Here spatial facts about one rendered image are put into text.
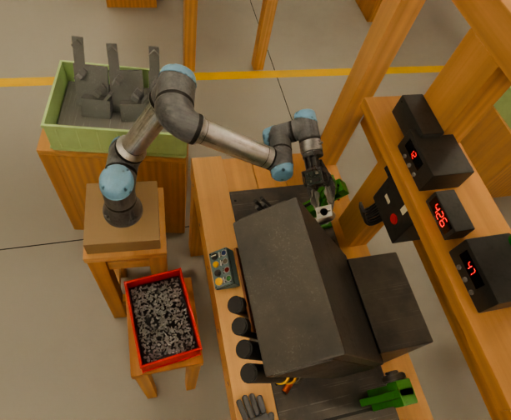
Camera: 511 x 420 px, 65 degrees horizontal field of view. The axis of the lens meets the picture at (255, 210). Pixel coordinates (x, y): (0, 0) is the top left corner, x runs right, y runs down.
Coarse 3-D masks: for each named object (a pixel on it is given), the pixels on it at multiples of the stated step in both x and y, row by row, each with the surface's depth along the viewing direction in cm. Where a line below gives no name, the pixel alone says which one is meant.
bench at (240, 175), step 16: (224, 160) 187; (240, 160) 189; (240, 176) 184; (256, 176) 186; (336, 176) 193; (192, 192) 199; (192, 208) 208; (336, 208) 184; (192, 224) 219; (336, 224) 179; (192, 240) 235; (192, 256) 254; (352, 256) 172; (384, 368) 150; (400, 368) 151; (416, 384) 149; (400, 416) 142; (416, 416) 143; (432, 416) 144
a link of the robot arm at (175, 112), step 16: (160, 96) 116; (176, 96) 115; (160, 112) 116; (176, 112) 115; (192, 112) 117; (176, 128) 116; (192, 128) 116; (208, 128) 120; (224, 128) 123; (192, 144) 121; (208, 144) 122; (224, 144) 123; (240, 144) 125; (256, 144) 128; (256, 160) 129; (272, 160) 130; (288, 160) 133; (272, 176) 133; (288, 176) 133
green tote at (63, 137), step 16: (64, 64) 193; (96, 64) 194; (64, 80) 197; (144, 80) 204; (64, 96) 198; (48, 112) 177; (48, 128) 174; (64, 128) 173; (80, 128) 174; (96, 128) 175; (112, 128) 176; (64, 144) 183; (80, 144) 183; (96, 144) 184; (160, 144) 186; (176, 144) 186
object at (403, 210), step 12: (384, 192) 123; (396, 192) 117; (384, 204) 124; (396, 204) 118; (384, 216) 125; (396, 216) 118; (408, 216) 113; (396, 228) 119; (408, 228) 114; (396, 240) 120; (408, 240) 123
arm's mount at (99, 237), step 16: (96, 192) 162; (144, 192) 166; (96, 208) 159; (144, 208) 162; (96, 224) 155; (144, 224) 159; (96, 240) 152; (112, 240) 153; (128, 240) 154; (144, 240) 155
